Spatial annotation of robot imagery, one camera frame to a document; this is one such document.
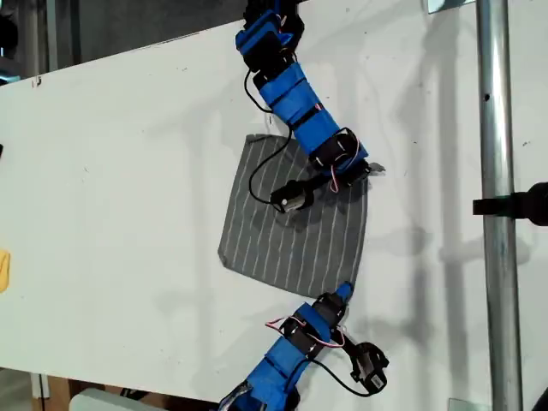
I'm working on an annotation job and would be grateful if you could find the grey striped towel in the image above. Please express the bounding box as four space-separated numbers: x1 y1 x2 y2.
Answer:
217 133 386 301

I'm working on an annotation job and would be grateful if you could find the grey metal frame bar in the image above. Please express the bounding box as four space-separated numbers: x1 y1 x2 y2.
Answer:
45 0 59 72

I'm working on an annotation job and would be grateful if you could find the steel post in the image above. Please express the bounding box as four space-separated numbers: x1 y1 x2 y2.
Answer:
474 0 524 411

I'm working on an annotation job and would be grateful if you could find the black clamp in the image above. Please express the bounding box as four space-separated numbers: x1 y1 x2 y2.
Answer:
472 182 548 227

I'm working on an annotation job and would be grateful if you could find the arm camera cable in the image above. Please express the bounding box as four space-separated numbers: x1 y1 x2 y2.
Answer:
307 357 376 398
244 68 295 205

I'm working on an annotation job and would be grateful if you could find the yellow object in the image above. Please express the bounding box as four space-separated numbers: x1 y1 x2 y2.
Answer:
0 250 11 295

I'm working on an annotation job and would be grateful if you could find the brown board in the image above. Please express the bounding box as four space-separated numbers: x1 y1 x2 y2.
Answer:
47 375 172 408

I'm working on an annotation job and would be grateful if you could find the arm camera stalk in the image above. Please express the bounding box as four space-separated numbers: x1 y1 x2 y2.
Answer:
299 173 330 194
340 331 365 359

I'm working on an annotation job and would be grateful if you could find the white box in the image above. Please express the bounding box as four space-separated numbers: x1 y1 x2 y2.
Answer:
69 387 172 411

